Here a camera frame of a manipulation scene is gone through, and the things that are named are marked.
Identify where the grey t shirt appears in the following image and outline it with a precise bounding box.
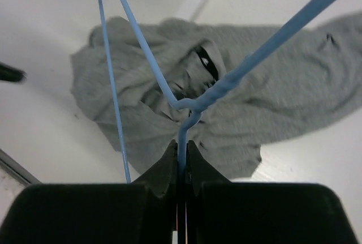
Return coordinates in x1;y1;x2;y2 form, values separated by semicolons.
69;11;362;179

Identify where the light blue wire hanger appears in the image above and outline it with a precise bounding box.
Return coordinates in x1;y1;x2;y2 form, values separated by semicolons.
93;0;362;184

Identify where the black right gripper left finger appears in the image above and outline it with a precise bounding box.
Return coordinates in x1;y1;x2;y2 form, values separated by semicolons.
1;141;178;243

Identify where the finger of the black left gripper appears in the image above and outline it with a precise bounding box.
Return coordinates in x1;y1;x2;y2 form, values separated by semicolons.
0;62;26;83

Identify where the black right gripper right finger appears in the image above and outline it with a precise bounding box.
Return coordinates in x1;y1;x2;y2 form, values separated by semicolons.
186;141;357;243

